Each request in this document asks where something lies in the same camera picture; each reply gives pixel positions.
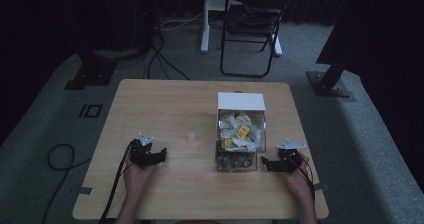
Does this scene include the clear box with white lid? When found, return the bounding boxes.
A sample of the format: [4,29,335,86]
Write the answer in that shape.
[214,91,268,173]

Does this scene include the black stand with base plate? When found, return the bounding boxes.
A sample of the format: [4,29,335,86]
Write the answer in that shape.
[64,48,118,91]

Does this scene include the pile of white yellow packets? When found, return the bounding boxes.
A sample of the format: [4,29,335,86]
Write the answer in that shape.
[219,111,263,152]

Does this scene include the person's left hand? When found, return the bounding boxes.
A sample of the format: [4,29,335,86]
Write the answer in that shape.
[123,149,158,194]

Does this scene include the black floor cables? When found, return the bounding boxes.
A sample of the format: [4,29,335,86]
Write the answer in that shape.
[142,33,192,81]

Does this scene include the white desk frame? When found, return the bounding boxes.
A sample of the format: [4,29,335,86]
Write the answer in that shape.
[200,0,284,57]

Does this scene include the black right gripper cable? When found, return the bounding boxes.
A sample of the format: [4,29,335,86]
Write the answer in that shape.
[289,157,316,205]

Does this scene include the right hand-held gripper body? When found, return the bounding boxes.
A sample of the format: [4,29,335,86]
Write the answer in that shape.
[275,138,309,175]

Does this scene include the black slanted stand with base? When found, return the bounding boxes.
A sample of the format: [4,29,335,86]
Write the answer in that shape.
[306,58,356,103]

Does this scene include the white floor cable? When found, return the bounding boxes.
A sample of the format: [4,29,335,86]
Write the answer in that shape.
[159,11,222,32]

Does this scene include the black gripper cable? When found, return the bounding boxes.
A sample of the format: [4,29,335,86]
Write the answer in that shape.
[289,157,316,205]
[98,140,138,224]

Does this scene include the black folding chair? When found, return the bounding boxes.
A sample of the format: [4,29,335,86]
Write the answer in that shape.
[219,0,291,79]

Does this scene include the person's right hand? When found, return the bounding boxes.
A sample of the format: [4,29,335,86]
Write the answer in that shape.
[285,150,315,199]

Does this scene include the dark small bits in box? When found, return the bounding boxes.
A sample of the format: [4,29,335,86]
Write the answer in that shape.
[217,152,258,171]

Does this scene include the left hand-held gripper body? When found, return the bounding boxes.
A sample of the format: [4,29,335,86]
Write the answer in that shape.
[128,132,162,170]

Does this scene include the black looped floor cable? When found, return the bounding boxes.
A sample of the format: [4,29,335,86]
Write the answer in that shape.
[41,143,93,224]

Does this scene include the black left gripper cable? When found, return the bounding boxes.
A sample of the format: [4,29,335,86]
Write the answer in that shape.
[98,140,138,224]

